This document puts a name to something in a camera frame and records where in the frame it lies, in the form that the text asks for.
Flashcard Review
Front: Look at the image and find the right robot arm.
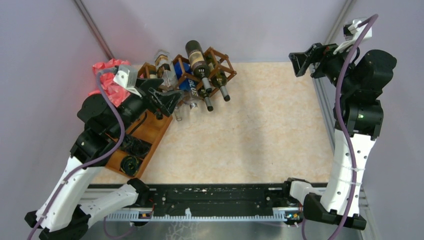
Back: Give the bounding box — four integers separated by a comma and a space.
281, 49, 397, 230

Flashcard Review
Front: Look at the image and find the wooden compartment tray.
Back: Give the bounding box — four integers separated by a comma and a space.
106, 111, 173, 178

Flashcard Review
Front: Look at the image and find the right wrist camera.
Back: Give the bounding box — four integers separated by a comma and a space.
333, 17, 366, 55

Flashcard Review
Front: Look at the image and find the dark green wine bottle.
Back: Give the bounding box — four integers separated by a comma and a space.
198, 86, 214, 112
205, 56, 231, 102

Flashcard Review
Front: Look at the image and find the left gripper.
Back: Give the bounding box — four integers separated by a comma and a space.
109, 77, 184, 138

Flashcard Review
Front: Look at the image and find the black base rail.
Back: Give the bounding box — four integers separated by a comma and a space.
86, 182, 369, 223

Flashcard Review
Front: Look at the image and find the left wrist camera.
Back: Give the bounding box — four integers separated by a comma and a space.
113, 64, 142, 97

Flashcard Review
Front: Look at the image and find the clear glass bottle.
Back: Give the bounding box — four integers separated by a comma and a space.
173, 100, 185, 122

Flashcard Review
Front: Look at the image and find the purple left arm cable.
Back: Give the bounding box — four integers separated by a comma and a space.
26, 67, 126, 240

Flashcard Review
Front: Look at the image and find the pink plastic bag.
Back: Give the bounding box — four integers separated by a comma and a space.
92, 58, 131, 107

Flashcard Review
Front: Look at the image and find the rolled dark belt lower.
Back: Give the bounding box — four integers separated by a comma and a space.
120, 155, 143, 177

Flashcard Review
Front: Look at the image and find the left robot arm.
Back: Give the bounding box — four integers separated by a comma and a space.
25, 78, 183, 240

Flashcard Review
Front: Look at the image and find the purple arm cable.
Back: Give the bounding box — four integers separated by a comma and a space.
26, 67, 126, 240
299, 13, 380, 240

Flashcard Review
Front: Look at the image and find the dark green wine bottle front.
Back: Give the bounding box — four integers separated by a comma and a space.
198, 86, 214, 112

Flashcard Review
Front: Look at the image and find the blue square glass bottle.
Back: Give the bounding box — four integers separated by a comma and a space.
174, 62, 200, 110

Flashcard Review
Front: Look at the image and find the rolled dark belt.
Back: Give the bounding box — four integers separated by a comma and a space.
120, 135, 152, 159
120, 155, 143, 177

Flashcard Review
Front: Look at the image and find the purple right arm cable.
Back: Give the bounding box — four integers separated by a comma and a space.
299, 13, 380, 240

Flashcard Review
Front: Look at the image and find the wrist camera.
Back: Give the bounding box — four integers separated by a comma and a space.
113, 64, 142, 97
333, 17, 366, 55

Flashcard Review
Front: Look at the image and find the rolled dark belt upper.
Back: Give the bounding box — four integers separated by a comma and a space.
120, 135, 152, 159

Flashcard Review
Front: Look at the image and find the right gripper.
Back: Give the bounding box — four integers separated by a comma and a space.
289, 37, 360, 94

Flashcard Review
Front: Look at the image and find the brown wooden wine rack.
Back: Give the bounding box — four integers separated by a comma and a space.
138, 40, 237, 112

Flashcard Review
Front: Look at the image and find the clear labelled liquor bottle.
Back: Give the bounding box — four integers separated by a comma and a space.
154, 49, 178, 91

